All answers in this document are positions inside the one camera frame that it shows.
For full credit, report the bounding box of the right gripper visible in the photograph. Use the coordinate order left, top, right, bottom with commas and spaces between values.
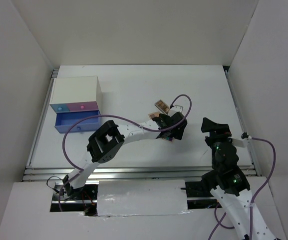
201, 116, 235, 169

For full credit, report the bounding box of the colorful eyeshadow palette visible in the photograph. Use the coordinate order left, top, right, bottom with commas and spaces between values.
158, 133, 174, 143

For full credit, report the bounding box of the pink drawer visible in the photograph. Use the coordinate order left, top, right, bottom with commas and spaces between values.
67, 101, 99, 112

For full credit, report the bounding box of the white drawer cabinet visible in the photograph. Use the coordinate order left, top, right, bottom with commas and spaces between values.
49, 76, 102, 111

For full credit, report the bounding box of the dark blue drawer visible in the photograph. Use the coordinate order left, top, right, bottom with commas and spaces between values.
54, 109, 103, 135

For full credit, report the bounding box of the light blue drawer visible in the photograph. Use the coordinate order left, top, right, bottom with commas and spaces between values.
50, 103, 70, 113

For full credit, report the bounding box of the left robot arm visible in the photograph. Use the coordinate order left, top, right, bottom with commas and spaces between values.
62, 111, 188, 200

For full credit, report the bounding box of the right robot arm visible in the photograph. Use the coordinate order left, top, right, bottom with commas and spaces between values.
201, 117, 276, 240

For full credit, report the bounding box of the four pan eyeshadow palette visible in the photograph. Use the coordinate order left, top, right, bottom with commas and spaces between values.
148, 111, 160, 120

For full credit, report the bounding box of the long brown eyeshadow palette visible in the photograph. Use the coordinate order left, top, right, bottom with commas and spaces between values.
154, 99, 170, 115

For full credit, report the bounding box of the white foam board cover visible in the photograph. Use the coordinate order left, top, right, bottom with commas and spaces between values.
97, 179, 189, 217

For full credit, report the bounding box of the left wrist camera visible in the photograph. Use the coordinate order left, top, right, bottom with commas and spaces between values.
168, 105, 184, 116

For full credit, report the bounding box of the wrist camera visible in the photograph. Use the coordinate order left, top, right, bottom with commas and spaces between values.
168, 105, 184, 116
231, 132, 252, 148

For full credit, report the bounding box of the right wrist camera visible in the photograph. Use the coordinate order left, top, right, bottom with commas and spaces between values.
231, 132, 252, 148

